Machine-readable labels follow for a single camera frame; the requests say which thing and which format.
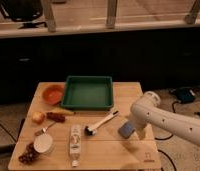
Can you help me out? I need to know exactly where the white dish brush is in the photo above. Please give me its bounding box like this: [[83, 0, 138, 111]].
[[84, 111, 119, 136]]

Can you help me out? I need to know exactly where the wooden railing post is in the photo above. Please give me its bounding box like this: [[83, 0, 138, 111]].
[[106, 0, 118, 29], [41, 0, 56, 32], [184, 0, 200, 25]]

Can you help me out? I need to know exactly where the wooden railing post middle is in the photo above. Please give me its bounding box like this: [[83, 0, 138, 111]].
[[106, 0, 118, 29]]

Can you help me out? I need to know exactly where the wooden railing post right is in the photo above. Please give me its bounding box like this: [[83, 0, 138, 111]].
[[184, 0, 200, 25]]

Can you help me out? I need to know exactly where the white plastic bottle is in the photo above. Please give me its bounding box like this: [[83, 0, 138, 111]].
[[69, 125, 82, 167]]

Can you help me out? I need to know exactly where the green plastic tray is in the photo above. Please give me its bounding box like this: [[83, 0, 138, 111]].
[[61, 76, 114, 110]]

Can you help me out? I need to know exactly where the white cup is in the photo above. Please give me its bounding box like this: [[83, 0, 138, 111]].
[[34, 134, 53, 154]]

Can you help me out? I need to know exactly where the wooden railing post left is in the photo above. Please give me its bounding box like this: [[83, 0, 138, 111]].
[[41, 0, 56, 32]]

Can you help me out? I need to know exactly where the yellow banana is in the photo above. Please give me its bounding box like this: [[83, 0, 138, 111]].
[[52, 108, 75, 115]]

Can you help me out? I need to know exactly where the black office chair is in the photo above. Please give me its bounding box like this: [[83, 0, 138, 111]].
[[0, 0, 47, 29]]

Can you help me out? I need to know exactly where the blue box on floor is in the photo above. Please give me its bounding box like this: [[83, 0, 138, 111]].
[[170, 87, 196, 104]]

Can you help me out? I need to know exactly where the black cable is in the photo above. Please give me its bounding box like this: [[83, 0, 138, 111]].
[[154, 99, 184, 171]]

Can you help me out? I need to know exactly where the red sausage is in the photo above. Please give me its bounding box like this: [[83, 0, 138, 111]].
[[47, 113, 65, 122]]

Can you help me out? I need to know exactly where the bunch of red grapes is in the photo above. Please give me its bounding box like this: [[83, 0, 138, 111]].
[[18, 143, 39, 164]]

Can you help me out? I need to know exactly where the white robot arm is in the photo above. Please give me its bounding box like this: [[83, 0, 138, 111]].
[[129, 91, 200, 146]]

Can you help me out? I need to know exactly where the blue sponge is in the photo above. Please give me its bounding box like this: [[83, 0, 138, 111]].
[[118, 121, 135, 139]]

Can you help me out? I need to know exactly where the orange bowl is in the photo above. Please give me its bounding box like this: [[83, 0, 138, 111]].
[[42, 85, 63, 105]]

